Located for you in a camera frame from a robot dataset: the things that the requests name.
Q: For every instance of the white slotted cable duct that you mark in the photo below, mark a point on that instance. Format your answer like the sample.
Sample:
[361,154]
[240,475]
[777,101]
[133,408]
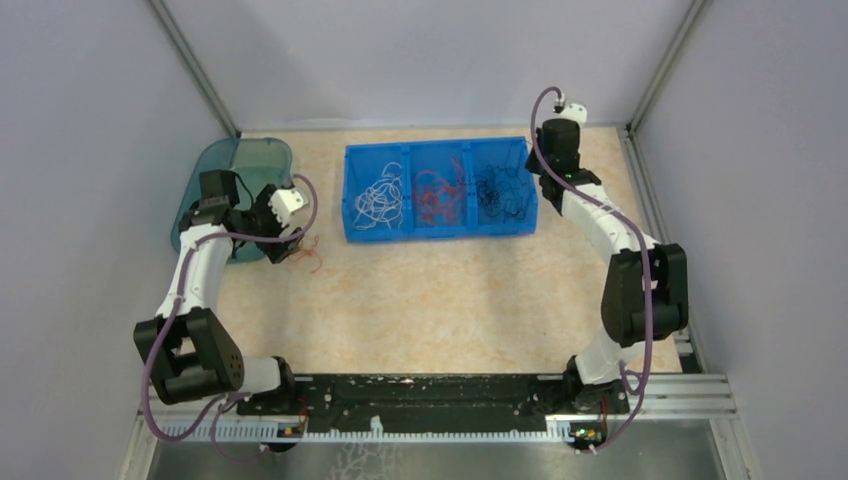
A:
[270,430]

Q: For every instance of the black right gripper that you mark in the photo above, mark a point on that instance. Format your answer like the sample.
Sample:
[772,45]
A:
[530,163]

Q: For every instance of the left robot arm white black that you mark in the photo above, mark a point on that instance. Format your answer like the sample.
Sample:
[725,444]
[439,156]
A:
[187,352]

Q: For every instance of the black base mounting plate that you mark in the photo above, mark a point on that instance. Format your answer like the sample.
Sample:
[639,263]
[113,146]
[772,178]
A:
[432,404]

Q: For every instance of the teal translucent plastic tray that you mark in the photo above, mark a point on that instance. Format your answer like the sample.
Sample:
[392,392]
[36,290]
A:
[227,177]

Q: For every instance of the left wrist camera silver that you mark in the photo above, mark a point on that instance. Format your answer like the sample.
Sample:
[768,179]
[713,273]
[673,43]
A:
[285,203]

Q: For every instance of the blue three-compartment plastic bin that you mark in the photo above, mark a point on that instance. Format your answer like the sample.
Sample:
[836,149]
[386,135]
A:
[438,189]

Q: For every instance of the aluminium frame rail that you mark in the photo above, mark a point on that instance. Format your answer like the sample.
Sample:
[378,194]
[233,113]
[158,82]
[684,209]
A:
[728,438]

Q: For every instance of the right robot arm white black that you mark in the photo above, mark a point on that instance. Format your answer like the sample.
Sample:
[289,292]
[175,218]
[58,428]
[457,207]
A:
[645,295]

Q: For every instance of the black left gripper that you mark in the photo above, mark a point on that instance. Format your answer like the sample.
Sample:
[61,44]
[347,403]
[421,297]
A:
[276,251]

